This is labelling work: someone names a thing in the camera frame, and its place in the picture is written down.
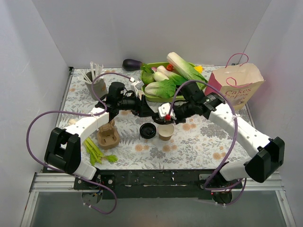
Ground brown paper cup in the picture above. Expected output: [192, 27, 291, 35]
[158, 124, 175, 141]

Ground pink paper cake bag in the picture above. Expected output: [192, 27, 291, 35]
[205, 61, 265, 110]

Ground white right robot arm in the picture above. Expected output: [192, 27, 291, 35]
[154, 80, 285, 190]

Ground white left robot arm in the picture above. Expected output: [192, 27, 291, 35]
[45, 80, 155, 189]

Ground stack of black lids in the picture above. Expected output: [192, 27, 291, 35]
[140, 123, 156, 139]

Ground green plastic vegetable tray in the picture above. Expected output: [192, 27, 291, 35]
[141, 62, 195, 102]

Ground floral table mat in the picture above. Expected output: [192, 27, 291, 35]
[47, 66, 268, 171]

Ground bok choy front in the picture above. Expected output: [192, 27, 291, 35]
[144, 79, 176, 98]

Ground bok choy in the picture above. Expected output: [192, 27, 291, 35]
[144, 79, 176, 98]
[153, 66, 187, 86]

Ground napa cabbage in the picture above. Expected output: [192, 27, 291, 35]
[167, 52, 208, 84]

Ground grey straw holder cup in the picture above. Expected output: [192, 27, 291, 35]
[85, 78, 108, 101]

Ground yellow vegetable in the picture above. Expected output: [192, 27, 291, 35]
[194, 65, 203, 74]

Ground purple eggplant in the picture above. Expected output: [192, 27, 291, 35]
[122, 59, 143, 71]

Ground bok choy middle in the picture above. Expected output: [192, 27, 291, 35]
[153, 66, 187, 86]

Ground brown cardboard cup carrier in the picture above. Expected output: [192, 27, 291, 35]
[97, 120, 120, 150]

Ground red pepper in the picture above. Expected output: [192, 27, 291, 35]
[166, 64, 173, 71]

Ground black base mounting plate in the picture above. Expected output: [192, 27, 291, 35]
[73, 169, 243, 201]

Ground green celery stalks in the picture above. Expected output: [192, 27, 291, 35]
[83, 138, 118, 166]

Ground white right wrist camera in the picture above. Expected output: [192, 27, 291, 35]
[158, 103, 177, 121]

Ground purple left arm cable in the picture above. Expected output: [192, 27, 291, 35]
[26, 72, 135, 215]

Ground aluminium frame rail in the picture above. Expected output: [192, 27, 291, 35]
[29, 172, 285, 192]

